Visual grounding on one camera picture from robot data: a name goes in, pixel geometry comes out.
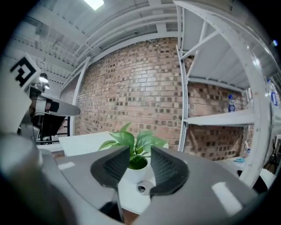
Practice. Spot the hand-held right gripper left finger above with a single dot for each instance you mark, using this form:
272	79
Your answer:
92	175

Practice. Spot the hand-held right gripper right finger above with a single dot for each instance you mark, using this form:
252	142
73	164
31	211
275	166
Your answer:
193	193

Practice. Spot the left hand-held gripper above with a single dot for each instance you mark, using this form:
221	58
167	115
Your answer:
13	99

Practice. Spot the green plant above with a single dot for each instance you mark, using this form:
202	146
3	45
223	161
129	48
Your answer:
137	162

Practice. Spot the white square table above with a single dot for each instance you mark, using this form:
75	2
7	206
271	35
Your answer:
83	142

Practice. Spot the black pendant lamp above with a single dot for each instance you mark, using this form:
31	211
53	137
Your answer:
44	79

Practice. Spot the grey round table grommet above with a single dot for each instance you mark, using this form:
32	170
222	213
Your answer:
145	187

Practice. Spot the small teal object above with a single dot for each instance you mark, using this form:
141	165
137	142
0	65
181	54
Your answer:
239	160

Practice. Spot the blue wrapped drink bottle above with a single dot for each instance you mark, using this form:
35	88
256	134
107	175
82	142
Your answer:
231	104

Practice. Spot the ceiling light panel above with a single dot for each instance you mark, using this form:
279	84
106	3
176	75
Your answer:
93	4

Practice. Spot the blue label clear bottle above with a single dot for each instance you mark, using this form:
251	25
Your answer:
274	94

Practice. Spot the white metal shelf rack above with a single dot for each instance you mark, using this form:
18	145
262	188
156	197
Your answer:
241	66

